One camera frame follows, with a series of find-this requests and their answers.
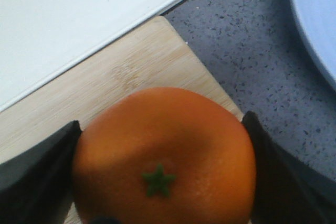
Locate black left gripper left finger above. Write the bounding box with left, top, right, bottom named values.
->
left=1, top=121, right=81, bottom=223

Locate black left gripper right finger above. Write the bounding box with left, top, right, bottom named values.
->
left=242, top=111, right=335, bottom=223

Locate orange fruit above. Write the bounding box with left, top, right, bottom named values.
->
left=72, top=88, right=256, bottom=223

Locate light blue plate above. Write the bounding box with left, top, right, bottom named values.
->
left=290, top=0, right=335, bottom=89

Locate white tray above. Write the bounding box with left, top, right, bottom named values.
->
left=1, top=0, right=181, bottom=110

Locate wooden cutting board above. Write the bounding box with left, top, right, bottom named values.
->
left=1, top=17, right=243, bottom=223

